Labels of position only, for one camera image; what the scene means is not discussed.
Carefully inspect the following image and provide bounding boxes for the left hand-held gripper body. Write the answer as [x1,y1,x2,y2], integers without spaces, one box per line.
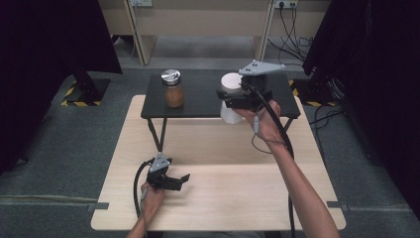
[146,152,172,190]

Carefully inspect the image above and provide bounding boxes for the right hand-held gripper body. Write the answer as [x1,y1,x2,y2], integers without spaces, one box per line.
[227,59,286,110]

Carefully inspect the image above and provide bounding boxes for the white plastic container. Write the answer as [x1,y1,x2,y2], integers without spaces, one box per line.
[220,71,246,125]

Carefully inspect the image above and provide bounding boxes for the black shelf with metal legs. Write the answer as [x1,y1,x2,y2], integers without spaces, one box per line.
[141,72,301,154]

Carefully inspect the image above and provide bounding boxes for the glass jar with silver lid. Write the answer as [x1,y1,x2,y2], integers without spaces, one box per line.
[160,68,185,109]

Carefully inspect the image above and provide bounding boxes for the person's left hand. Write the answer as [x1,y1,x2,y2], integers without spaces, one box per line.
[140,181,165,216]

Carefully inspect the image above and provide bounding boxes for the person's right hand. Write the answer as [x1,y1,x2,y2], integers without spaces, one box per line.
[232,99,285,148]

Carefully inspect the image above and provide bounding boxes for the black stand base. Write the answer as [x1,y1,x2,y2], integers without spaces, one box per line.
[66,70,112,103]
[291,76,345,104]

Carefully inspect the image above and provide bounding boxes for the grey floor tape piece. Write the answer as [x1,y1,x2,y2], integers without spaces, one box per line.
[326,200,350,213]
[86,201,110,213]

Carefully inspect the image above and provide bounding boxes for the black curtain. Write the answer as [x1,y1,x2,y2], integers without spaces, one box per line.
[301,0,420,210]
[0,0,123,177]

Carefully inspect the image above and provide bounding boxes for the thick black left gripper cable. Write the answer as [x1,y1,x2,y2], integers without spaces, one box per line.
[132,158,157,219]

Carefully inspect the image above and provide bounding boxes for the thin grey left gripper cable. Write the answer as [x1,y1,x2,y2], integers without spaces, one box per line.
[140,187,149,238]

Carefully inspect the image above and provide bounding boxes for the thin grey gripper cable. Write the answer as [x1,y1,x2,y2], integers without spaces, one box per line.
[251,113,275,155]
[140,187,149,238]

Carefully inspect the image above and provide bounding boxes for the thin grey right gripper cable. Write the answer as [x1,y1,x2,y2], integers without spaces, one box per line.
[251,113,275,155]

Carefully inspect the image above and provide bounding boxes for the black cables at socket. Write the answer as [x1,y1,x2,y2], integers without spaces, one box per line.
[266,3,314,67]

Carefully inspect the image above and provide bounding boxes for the black floor cable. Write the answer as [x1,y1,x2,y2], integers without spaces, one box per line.
[308,103,345,167]

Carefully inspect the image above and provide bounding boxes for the white wall socket with plugs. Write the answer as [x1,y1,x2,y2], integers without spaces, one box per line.
[273,0,299,10]

